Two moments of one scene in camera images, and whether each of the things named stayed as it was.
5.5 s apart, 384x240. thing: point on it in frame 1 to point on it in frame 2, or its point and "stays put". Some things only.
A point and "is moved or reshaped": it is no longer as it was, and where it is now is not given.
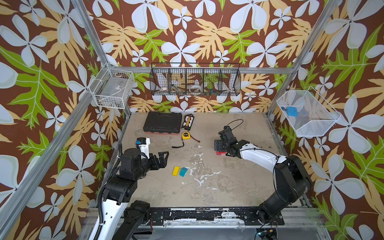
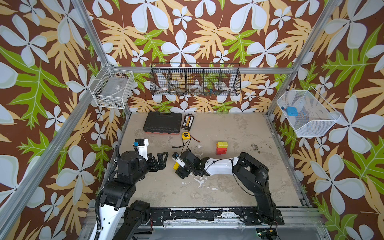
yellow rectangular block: x=175 y=171 is moved or reshaped
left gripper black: x=162 y=161 stays put
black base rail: x=209 y=216 stays put
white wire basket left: x=112 y=87 stays put
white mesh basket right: x=315 y=116 stays put
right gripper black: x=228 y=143 to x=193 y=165
